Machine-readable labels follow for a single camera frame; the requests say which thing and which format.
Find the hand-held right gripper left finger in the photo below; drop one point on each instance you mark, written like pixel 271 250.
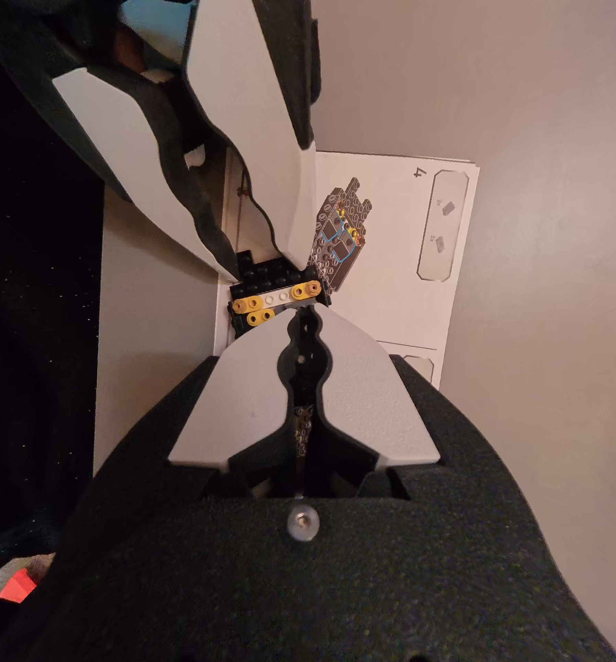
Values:
pixel 235 413

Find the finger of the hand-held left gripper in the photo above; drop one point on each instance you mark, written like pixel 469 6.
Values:
pixel 256 103
pixel 132 155

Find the white lego instruction booklet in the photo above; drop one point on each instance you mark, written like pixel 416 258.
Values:
pixel 390 289

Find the small red object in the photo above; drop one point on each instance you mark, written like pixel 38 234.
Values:
pixel 18 587

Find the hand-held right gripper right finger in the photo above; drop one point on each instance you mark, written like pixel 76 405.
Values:
pixel 375 408

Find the black lego car chassis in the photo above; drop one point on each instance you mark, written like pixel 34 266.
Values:
pixel 272 276

